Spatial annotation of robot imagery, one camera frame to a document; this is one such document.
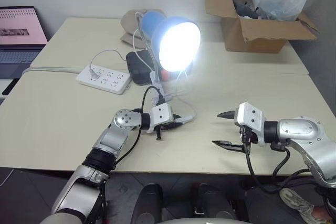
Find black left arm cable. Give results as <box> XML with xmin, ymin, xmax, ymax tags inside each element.
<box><xmin>104</xmin><ymin>85</ymin><xmax>166</xmax><ymax>173</ymax></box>

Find blue gooseneck desk lamp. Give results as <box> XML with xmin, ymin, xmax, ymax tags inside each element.
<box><xmin>133</xmin><ymin>10</ymin><xmax>202</xmax><ymax>101</ymax></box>

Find beige folded cloth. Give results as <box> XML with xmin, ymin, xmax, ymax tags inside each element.
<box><xmin>120</xmin><ymin>8</ymin><xmax>169</xmax><ymax>48</ymax></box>

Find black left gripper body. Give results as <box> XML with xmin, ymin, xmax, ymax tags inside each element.
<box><xmin>154</xmin><ymin>122</ymin><xmax>176</xmax><ymax>141</ymax></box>

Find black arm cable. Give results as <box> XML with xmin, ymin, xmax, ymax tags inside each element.
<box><xmin>104</xmin><ymin>85</ymin><xmax>166</xmax><ymax>173</ymax></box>
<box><xmin>243</xmin><ymin>140</ymin><xmax>317</xmax><ymax>194</ymax></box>

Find dark items in box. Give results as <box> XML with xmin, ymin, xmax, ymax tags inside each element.
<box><xmin>230</xmin><ymin>0</ymin><xmax>264</xmax><ymax>20</ymax></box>

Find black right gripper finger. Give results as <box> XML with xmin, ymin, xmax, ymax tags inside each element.
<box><xmin>217</xmin><ymin>110</ymin><xmax>237</xmax><ymax>121</ymax></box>
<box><xmin>211</xmin><ymin>140</ymin><xmax>246</xmax><ymax>152</ymax></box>

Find grey power strip cable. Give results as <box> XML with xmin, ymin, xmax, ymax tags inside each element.
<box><xmin>20</xmin><ymin>66</ymin><xmax>86</xmax><ymax>78</ymax></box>

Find black rectangular device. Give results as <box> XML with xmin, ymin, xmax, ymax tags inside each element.
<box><xmin>125</xmin><ymin>48</ymin><xmax>159</xmax><ymax>87</ymax></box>

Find silver robot torso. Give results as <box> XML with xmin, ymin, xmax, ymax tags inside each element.
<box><xmin>154</xmin><ymin>217</ymin><xmax>241</xmax><ymax>224</ymax></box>

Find white lamp cord with switch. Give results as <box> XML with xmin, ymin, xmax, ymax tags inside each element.
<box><xmin>88</xmin><ymin>28</ymin><xmax>198</xmax><ymax>126</ymax></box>

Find grey white sneaker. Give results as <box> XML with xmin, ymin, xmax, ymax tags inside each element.
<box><xmin>279</xmin><ymin>187</ymin><xmax>333</xmax><ymax>224</ymax></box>

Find brown cardboard box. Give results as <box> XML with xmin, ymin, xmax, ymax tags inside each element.
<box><xmin>203</xmin><ymin>0</ymin><xmax>320</xmax><ymax>54</ymax></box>

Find open laptop with pink screen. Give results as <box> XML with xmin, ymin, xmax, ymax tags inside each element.
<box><xmin>0</xmin><ymin>5</ymin><xmax>49</xmax><ymax>79</ymax></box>

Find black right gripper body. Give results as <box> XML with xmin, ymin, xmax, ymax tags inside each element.
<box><xmin>238</xmin><ymin>125</ymin><xmax>260</xmax><ymax>154</ymax></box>

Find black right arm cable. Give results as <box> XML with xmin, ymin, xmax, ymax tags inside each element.
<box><xmin>243</xmin><ymin>140</ymin><xmax>317</xmax><ymax>194</ymax></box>

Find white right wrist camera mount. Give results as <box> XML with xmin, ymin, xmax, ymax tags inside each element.
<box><xmin>234</xmin><ymin>102</ymin><xmax>267</xmax><ymax>147</ymax></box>

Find white power strip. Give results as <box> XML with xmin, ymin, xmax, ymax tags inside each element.
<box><xmin>75</xmin><ymin>63</ymin><xmax>132</xmax><ymax>95</ymax></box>

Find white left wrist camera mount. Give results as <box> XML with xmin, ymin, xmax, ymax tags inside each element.
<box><xmin>146</xmin><ymin>103</ymin><xmax>174</xmax><ymax>134</ymax></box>

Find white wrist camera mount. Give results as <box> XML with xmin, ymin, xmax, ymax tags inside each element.
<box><xmin>234</xmin><ymin>102</ymin><xmax>267</xmax><ymax>147</ymax></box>
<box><xmin>146</xmin><ymin>103</ymin><xmax>174</xmax><ymax>134</ymax></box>

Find dark rounded shape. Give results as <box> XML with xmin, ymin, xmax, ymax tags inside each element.
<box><xmin>191</xmin><ymin>182</ymin><xmax>238</xmax><ymax>222</ymax></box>
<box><xmin>130</xmin><ymin>183</ymin><xmax>164</xmax><ymax>223</ymax></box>

